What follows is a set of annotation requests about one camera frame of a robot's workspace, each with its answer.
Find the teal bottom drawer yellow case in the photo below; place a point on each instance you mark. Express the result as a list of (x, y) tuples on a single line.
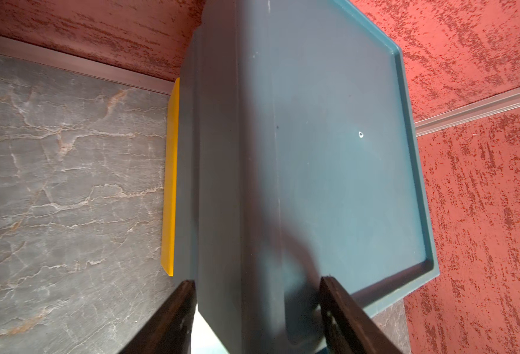
[(170, 181)]

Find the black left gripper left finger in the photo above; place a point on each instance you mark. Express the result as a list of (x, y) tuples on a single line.
[(169, 330)]

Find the teal stacked drawer cabinet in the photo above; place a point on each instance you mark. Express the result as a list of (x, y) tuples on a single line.
[(298, 160)]

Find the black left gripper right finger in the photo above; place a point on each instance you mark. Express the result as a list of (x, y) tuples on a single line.
[(347, 328)]

